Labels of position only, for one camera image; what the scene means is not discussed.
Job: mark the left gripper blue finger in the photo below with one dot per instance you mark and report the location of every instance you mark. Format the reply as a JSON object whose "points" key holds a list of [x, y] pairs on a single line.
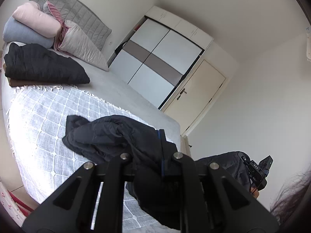
{"points": [[163, 141]]}

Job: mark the black quilted puffer jacket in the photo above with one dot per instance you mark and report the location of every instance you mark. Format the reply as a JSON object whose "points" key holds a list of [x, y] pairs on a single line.
{"points": [[207, 195]]}

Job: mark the person's right hand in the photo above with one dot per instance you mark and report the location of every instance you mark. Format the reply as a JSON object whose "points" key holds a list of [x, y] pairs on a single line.
{"points": [[254, 191]]}

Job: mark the cream door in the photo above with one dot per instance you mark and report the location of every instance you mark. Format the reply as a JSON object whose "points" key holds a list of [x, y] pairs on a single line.
{"points": [[195, 95]]}

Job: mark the person's dark hair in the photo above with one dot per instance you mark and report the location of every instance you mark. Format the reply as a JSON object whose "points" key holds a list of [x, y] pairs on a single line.
{"points": [[289, 198]]}

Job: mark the white and grey wardrobe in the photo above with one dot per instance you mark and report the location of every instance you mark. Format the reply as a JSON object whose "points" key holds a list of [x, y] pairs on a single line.
{"points": [[158, 54]]}

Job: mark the light grey pillow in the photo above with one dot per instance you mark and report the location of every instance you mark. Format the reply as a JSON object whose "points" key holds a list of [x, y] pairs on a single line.
{"points": [[76, 43]]}

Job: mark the white bed with blanket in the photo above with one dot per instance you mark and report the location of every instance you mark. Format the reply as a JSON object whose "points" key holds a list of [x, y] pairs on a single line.
{"points": [[35, 119]]}

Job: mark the dark pink striped pillow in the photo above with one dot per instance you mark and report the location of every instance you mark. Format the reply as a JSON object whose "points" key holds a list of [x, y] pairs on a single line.
{"points": [[59, 24]]}

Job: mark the grey quilted headboard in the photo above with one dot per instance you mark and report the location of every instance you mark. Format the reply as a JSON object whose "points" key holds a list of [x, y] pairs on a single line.
{"points": [[76, 11]]}

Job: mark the folded black garment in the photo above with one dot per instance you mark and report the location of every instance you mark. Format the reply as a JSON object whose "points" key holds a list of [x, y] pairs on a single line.
{"points": [[33, 62]]}

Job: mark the blue grey pillow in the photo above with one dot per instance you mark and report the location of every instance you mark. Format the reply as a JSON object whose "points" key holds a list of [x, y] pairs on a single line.
{"points": [[14, 31]]}

